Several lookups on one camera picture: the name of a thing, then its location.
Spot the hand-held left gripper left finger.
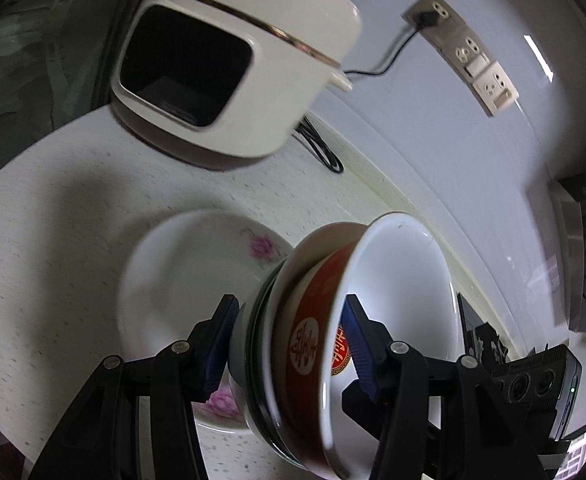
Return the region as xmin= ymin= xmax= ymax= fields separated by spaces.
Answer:
xmin=28 ymin=294 xmax=241 ymax=480

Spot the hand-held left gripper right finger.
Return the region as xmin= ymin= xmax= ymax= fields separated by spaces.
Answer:
xmin=340 ymin=294 xmax=558 ymax=480

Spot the large white green-rimmed bowl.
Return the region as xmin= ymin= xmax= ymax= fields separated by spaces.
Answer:
xmin=228 ymin=260 xmax=324 ymax=466

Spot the white floral plate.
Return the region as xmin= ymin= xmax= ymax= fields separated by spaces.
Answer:
xmin=117 ymin=210 xmax=298 ymax=433

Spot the red patterned bowl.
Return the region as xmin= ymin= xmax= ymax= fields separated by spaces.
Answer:
xmin=268 ymin=212 xmax=466 ymax=480

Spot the black glass gas stove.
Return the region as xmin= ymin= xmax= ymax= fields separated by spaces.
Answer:
xmin=455 ymin=292 xmax=518 ymax=366

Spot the steel range hood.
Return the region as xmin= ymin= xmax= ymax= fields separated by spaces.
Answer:
xmin=548 ymin=170 xmax=586 ymax=333

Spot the cream rice cooker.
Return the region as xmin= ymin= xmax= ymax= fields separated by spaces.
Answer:
xmin=109 ymin=0 xmax=364 ymax=171

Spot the wood-framed glass window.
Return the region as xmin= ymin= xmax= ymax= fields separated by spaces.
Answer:
xmin=0 ymin=0 xmax=138 ymax=181

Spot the black power cord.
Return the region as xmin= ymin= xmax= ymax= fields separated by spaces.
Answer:
xmin=293 ymin=7 xmax=441 ymax=173

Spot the beige wall socket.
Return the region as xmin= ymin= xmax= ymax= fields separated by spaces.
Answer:
xmin=473 ymin=60 xmax=518 ymax=117
xmin=403 ymin=0 xmax=466 ymax=46

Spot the beige socket with switch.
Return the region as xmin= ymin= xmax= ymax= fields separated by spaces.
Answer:
xmin=448 ymin=35 xmax=494 ymax=78

